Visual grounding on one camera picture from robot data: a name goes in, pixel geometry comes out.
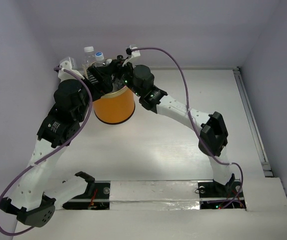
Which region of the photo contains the orange cylindrical bin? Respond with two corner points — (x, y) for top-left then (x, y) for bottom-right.
(83, 62), (136, 125)

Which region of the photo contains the aluminium table edge rail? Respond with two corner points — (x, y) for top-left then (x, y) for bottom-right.
(232, 67), (275, 178)

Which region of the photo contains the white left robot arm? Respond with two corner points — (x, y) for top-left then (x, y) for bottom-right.
(0, 65), (114, 230)

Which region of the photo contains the blue label plastic bottle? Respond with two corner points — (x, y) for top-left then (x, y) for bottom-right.
(93, 52), (111, 67)

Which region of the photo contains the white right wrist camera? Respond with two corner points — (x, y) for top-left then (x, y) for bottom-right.
(122, 44), (141, 67)

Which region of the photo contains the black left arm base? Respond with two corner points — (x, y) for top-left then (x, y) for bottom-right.
(62, 171), (111, 211)

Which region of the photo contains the large clear ribbed bottle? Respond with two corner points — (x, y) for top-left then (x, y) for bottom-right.
(82, 46), (96, 74)

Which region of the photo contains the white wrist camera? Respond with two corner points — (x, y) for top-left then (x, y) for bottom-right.
(58, 56), (77, 81)
(122, 44), (141, 67)

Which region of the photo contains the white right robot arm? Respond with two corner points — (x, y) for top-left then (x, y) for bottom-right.
(108, 57), (234, 196)

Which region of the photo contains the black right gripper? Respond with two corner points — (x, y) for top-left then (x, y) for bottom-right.
(99, 59), (143, 98)

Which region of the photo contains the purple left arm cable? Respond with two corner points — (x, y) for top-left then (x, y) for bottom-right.
(0, 65), (94, 236)

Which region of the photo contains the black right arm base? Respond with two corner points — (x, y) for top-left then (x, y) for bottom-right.
(194, 174), (246, 210)

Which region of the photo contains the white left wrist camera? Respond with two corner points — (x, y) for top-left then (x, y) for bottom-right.
(58, 56), (77, 81)

